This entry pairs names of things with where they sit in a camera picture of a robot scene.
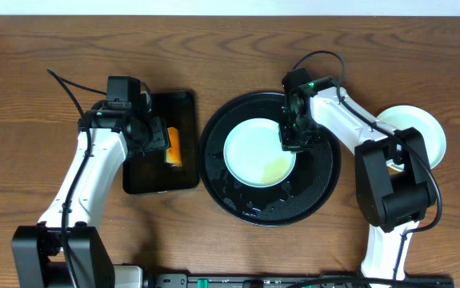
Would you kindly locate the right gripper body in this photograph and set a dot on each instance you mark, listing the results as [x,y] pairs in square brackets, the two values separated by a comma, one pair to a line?
[298,141]

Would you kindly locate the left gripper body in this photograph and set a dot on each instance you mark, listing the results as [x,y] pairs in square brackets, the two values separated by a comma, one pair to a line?
[158,136]

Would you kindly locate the yellow green sponge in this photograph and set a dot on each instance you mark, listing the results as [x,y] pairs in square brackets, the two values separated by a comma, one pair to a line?
[173,154]

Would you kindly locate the mint plate with crumbs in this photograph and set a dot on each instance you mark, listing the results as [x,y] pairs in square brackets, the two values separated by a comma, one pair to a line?
[253,153]

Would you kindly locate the mint plate with sauce smear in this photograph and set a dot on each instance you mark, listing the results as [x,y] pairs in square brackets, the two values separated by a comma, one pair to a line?
[404,116]

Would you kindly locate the yellow plate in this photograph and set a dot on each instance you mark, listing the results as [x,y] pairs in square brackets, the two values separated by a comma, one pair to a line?
[396,167]

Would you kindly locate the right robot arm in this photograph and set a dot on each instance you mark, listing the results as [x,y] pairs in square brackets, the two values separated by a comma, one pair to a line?
[395,188]

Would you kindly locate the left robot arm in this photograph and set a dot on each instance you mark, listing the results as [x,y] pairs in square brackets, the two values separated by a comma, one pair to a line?
[64,248]

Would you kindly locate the rectangular black tray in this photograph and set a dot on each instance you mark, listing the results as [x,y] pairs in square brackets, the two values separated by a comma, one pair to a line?
[152,173]

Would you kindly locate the round black tray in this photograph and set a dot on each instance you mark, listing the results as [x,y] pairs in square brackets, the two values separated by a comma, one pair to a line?
[304,191]

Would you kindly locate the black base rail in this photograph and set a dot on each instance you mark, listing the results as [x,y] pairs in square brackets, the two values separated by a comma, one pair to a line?
[293,281]

